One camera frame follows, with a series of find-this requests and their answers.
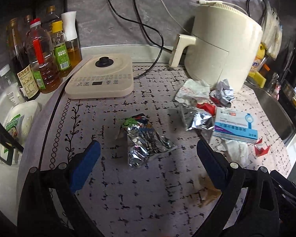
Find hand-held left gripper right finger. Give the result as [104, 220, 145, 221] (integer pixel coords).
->
[195, 139, 280, 237]

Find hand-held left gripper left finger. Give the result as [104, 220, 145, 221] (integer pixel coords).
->
[17, 140, 106, 237]

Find silver foil snack packet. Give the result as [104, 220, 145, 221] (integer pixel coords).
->
[120, 114, 178, 169]

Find brown paper scrap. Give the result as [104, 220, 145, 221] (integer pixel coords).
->
[197, 175, 222, 208]

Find white crumpled tissue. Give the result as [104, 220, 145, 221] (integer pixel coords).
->
[217, 139, 249, 167]

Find white and blue medicine box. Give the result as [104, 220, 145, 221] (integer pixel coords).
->
[212, 107, 259, 144]

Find torn silver foil bag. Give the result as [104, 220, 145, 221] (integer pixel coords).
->
[179, 101, 215, 131]

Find torn red carton scrap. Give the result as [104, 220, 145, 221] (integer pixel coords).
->
[254, 138, 271, 156]

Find patterned table mat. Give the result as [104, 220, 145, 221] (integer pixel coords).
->
[17, 63, 293, 237]

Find red wrapper scrap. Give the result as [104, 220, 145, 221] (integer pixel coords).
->
[196, 102, 216, 116]

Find crumpled silver paper ball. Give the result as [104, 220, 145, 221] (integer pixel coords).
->
[210, 79, 235, 108]

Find white crumpled wrapper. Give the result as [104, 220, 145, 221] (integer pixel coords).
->
[175, 78, 211, 103]

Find white plastic container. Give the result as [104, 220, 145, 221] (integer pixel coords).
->
[0, 100, 41, 165]

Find stainless steel sink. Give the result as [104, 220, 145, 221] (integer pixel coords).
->
[251, 84, 296, 142]

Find beige induction cooker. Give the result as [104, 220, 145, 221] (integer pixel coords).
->
[65, 53, 134, 100]

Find yellow sponge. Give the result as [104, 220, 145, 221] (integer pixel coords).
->
[247, 71, 267, 89]

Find faucet with pink nozzle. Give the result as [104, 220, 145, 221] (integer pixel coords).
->
[266, 73, 281, 101]

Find white cap plastic jar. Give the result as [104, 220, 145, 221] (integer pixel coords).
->
[0, 64, 25, 107]

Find orange cap container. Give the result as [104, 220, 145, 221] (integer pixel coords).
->
[259, 64, 271, 76]

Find red cap oil bottle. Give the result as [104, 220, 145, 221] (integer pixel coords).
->
[25, 18, 63, 94]

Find green label yellow cap bottle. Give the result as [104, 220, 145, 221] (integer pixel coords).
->
[51, 21, 72, 77]

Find yellow dish detergent bottle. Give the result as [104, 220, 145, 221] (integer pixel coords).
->
[249, 43, 266, 75]

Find cream air fryer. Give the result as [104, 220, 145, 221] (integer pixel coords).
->
[169, 0, 264, 92]

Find black dish rack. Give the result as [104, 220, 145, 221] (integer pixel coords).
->
[278, 20, 296, 129]

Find dark soy sauce bottle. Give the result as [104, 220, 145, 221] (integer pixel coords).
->
[7, 17, 40, 102]

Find white top oil dispenser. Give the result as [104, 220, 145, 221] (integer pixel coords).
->
[61, 11, 82, 68]

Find hanging plastic bags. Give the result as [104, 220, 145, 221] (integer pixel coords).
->
[261, 2, 283, 60]

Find clear bottle with gold cap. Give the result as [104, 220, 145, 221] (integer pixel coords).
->
[43, 6, 62, 32]

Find black wire rack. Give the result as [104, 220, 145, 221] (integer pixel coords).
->
[0, 109, 24, 166]

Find black power cable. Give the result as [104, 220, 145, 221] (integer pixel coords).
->
[104, 0, 164, 80]
[132, 0, 174, 53]

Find looped black cable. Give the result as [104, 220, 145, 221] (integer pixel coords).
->
[245, 0, 268, 25]

